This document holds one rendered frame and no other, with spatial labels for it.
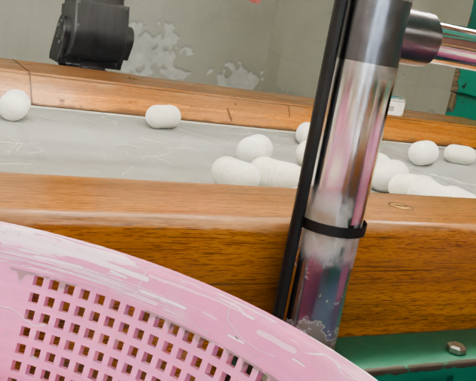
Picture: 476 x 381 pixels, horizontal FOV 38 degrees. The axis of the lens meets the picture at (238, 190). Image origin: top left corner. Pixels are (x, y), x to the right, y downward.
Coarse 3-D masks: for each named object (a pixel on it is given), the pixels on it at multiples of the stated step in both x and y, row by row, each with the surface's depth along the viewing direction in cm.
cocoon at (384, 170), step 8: (392, 160) 48; (376, 168) 47; (384, 168) 47; (392, 168) 47; (400, 168) 48; (376, 176) 47; (384, 176) 47; (392, 176) 47; (376, 184) 47; (384, 184) 47
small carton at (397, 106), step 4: (392, 96) 77; (396, 96) 78; (392, 100) 76; (396, 100) 76; (400, 100) 76; (404, 100) 77; (392, 104) 76; (396, 104) 76; (400, 104) 77; (404, 104) 77; (392, 108) 76; (396, 108) 77; (400, 108) 77; (388, 112) 76; (392, 112) 76; (396, 112) 77; (400, 112) 77
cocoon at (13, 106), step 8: (8, 96) 48; (16, 96) 49; (24, 96) 50; (0, 104) 48; (8, 104) 48; (16, 104) 48; (24, 104) 49; (0, 112) 49; (8, 112) 48; (16, 112) 48; (24, 112) 49; (16, 120) 49
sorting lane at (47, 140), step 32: (0, 128) 46; (32, 128) 48; (64, 128) 50; (96, 128) 52; (128, 128) 55; (192, 128) 60; (224, 128) 63; (256, 128) 66; (0, 160) 38; (32, 160) 39; (64, 160) 41; (96, 160) 42; (128, 160) 44; (160, 160) 45; (192, 160) 47; (288, 160) 53; (384, 192) 48
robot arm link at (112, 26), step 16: (80, 0) 82; (96, 0) 83; (112, 0) 84; (80, 16) 82; (96, 16) 83; (112, 16) 84; (128, 16) 85; (80, 32) 82; (96, 32) 83; (112, 32) 84; (80, 48) 83; (96, 48) 84; (112, 48) 85
